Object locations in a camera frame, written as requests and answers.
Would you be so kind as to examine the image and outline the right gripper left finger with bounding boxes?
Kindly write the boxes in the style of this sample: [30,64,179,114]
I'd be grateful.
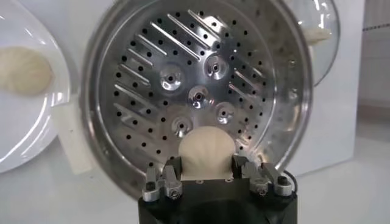
[142,156,183,202]

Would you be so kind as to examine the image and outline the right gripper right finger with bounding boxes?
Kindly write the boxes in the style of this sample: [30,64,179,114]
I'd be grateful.
[232,154,293,197]

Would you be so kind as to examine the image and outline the white steamed baozi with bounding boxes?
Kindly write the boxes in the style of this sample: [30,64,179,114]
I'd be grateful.
[178,126,237,181]
[0,46,54,97]

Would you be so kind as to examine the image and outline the round glass lid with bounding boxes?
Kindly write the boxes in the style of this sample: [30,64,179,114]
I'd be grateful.
[285,0,341,88]

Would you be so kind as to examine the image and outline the steel perforated steamer basket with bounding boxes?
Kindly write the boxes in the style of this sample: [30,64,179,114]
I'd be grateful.
[50,0,314,200]

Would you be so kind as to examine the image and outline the white round plate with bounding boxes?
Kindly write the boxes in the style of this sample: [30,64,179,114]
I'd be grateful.
[0,0,71,174]

